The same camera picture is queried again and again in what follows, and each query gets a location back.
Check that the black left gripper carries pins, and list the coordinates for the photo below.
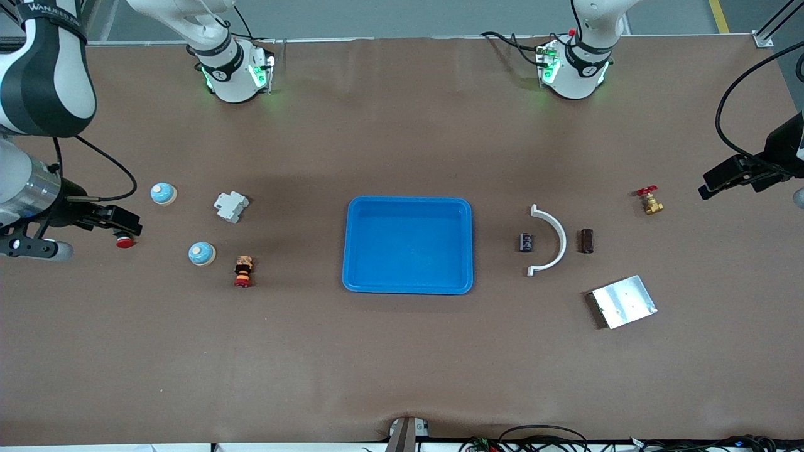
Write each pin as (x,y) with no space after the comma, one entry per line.
(784,149)

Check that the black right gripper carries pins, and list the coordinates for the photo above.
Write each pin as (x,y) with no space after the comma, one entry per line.
(68,207)

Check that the blue service bell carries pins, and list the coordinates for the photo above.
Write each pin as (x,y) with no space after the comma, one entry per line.
(163,193)
(201,253)

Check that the dark brown capacitor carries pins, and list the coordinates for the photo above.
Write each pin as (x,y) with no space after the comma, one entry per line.
(586,241)

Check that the capacitor with grey stripe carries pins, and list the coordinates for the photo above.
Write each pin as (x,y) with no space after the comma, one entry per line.
(526,243)

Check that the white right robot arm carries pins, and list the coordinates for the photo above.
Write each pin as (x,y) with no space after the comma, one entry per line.
(44,75)

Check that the red pushbutton blue-black base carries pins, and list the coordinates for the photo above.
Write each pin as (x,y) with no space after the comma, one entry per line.
(125,242)

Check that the white circuit breaker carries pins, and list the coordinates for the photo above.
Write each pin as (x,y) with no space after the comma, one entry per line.
(231,207)

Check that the silver metal plate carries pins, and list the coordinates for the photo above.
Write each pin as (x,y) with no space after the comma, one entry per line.
(625,302)

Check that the blue plastic tray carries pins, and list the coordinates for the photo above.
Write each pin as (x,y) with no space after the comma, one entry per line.
(408,251)

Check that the brown table mat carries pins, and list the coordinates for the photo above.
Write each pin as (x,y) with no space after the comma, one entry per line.
(402,364)

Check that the aluminium frame post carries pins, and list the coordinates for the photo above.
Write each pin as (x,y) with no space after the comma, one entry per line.
(763,39)

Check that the white curved plastic bracket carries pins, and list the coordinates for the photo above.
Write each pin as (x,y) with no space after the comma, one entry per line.
(563,242)

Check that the grey metal edge bracket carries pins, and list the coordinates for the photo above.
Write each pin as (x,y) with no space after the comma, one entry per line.
(402,436)

